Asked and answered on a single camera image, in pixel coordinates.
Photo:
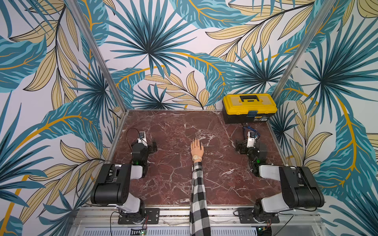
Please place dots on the yellow black toolbox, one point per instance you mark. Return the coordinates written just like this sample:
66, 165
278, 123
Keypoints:
248, 108

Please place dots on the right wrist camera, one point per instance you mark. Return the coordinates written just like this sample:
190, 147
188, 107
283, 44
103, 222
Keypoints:
251, 139

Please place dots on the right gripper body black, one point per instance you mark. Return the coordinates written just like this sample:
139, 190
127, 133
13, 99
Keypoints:
241, 147

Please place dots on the aluminium front rail frame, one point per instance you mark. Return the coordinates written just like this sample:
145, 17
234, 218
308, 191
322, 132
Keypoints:
170, 220

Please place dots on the mannequin hand beige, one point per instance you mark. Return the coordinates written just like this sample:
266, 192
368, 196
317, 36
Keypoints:
197, 148

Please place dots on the blue orange pliers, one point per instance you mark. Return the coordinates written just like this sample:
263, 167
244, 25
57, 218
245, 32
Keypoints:
248, 128

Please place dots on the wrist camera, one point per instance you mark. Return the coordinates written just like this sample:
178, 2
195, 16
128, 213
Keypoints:
142, 138
251, 139

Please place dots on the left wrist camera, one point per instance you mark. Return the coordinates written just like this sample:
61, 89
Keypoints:
142, 138

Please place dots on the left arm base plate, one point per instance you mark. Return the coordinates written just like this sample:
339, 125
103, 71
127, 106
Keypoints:
149, 216

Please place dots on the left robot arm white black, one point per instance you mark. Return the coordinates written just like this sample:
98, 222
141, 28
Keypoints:
112, 186

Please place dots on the checkered sleeve forearm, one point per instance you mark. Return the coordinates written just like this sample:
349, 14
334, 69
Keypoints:
199, 217

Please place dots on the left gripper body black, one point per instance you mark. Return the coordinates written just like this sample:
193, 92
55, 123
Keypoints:
148, 150

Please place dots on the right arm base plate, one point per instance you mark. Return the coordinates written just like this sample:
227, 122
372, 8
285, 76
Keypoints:
248, 215

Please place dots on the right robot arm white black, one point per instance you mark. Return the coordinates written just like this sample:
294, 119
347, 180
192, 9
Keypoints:
299, 188

